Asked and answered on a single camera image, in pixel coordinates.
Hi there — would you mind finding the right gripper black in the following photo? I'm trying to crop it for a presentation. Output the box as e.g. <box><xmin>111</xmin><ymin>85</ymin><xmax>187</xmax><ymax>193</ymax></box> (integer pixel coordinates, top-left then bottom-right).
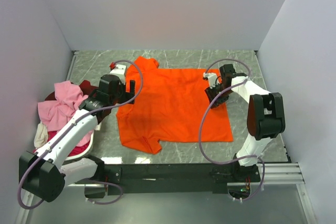
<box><xmin>204</xmin><ymin>83</ymin><xmax>232</xmax><ymax>110</ymax></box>

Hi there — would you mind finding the orange t-shirt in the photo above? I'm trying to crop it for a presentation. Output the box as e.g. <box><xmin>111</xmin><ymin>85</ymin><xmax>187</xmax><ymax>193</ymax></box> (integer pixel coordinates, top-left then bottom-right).
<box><xmin>116</xmin><ymin>56</ymin><xmax>233</xmax><ymax>154</ymax></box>

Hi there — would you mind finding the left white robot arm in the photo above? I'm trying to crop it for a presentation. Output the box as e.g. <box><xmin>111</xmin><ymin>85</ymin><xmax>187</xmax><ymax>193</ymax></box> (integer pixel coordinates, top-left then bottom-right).
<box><xmin>17</xmin><ymin>74</ymin><xmax>140</xmax><ymax>209</ymax></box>

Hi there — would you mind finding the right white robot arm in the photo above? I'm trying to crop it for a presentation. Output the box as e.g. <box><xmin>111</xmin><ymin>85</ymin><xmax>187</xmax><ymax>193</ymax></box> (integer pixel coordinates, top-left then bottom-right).
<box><xmin>203</xmin><ymin>64</ymin><xmax>286</xmax><ymax>182</ymax></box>

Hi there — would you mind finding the pink t-shirt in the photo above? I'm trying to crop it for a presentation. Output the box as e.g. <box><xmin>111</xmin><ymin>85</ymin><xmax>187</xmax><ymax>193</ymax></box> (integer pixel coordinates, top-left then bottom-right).
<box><xmin>38</xmin><ymin>81</ymin><xmax>88</xmax><ymax>132</ymax></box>

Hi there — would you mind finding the magenta t-shirt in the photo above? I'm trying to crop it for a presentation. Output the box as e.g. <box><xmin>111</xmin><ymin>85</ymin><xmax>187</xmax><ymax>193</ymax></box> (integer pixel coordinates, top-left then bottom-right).
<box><xmin>34</xmin><ymin>131</ymin><xmax>93</xmax><ymax>157</ymax></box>

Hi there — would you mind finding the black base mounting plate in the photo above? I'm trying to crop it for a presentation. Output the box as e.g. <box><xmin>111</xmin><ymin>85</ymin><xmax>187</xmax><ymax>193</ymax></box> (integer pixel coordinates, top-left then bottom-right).
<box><xmin>84</xmin><ymin>162</ymin><xmax>261</xmax><ymax>199</ymax></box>

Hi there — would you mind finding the cream t-shirt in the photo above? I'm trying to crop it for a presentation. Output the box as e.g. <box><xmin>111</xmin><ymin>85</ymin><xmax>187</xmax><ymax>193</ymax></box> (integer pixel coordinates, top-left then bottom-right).
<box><xmin>34</xmin><ymin>122</ymin><xmax>48</xmax><ymax>149</ymax></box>

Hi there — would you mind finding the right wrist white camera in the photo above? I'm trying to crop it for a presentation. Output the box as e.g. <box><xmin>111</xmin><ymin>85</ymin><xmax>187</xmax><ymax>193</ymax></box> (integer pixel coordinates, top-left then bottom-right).
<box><xmin>203</xmin><ymin>72</ymin><xmax>218</xmax><ymax>89</ymax></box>

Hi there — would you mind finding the wrist white camera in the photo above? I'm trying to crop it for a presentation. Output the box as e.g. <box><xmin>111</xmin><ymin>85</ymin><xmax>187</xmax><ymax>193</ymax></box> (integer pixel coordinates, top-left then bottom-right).
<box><xmin>203</xmin><ymin>72</ymin><xmax>218</xmax><ymax>89</ymax></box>
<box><xmin>110</xmin><ymin>62</ymin><xmax>127</xmax><ymax>84</ymax></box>

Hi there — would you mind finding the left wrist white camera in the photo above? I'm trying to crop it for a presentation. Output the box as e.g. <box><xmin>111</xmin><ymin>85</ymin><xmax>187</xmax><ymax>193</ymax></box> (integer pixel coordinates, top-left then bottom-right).
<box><xmin>110</xmin><ymin>62</ymin><xmax>127</xmax><ymax>84</ymax></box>

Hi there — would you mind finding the aluminium extrusion rail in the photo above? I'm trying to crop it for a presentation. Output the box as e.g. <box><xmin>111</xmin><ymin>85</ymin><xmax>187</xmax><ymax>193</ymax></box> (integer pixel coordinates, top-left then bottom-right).
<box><xmin>225</xmin><ymin>162</ymin><xmax>305</xmax><ymax>187</ymax></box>

